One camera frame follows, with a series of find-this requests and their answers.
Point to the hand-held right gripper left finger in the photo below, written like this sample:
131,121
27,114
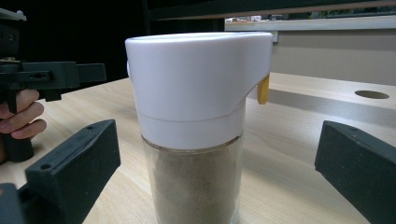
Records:
74,168

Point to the beige desk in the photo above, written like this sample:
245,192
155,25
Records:
327,56

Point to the wooden board with round hole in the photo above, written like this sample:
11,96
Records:
311,85

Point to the white-lidded seasoning jar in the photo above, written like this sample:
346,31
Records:
193,87

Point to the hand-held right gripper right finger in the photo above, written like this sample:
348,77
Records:
361,168

